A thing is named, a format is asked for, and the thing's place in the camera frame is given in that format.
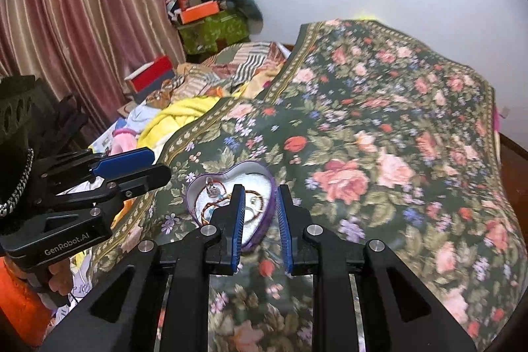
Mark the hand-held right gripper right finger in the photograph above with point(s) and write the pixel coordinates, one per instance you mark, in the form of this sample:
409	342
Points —
284	228

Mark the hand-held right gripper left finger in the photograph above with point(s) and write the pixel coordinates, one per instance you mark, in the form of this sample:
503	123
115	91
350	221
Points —
237	224

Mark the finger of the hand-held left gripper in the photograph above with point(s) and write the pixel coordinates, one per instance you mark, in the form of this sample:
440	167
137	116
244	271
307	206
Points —
144	179
123	163

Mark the purple heart-shaped tin box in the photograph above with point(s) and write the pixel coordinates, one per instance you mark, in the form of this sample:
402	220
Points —
260	181

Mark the person's left hand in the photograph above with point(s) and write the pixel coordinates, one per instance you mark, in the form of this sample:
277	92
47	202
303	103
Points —
61	277

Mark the pink cloth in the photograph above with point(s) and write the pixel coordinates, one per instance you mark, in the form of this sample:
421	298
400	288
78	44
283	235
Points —
123	139

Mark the orange cloth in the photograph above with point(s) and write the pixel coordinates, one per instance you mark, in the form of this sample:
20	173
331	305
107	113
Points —
20	294

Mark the yellow cloth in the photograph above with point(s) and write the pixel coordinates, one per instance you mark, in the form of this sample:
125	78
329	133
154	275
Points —
177	117

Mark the red and white box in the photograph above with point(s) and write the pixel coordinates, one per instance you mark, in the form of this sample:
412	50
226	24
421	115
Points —
154	73

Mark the floral blanket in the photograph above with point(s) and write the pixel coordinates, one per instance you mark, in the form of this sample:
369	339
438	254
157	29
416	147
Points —
371	129

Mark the striped patchwork quilt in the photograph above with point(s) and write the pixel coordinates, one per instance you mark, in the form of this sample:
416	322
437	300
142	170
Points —
239	63

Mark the green patterned box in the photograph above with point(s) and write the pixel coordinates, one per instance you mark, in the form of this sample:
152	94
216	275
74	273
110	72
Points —
210	34

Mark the striped pink curtain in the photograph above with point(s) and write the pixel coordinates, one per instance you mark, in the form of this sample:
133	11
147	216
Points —
82	5

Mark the orange box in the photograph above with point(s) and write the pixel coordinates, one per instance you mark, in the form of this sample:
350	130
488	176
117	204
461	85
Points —
200	12

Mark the yellow object behind bed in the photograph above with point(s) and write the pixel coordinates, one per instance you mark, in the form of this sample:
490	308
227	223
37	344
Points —
369	15

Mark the magenta cloth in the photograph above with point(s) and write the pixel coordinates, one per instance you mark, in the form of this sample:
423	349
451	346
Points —
500	117

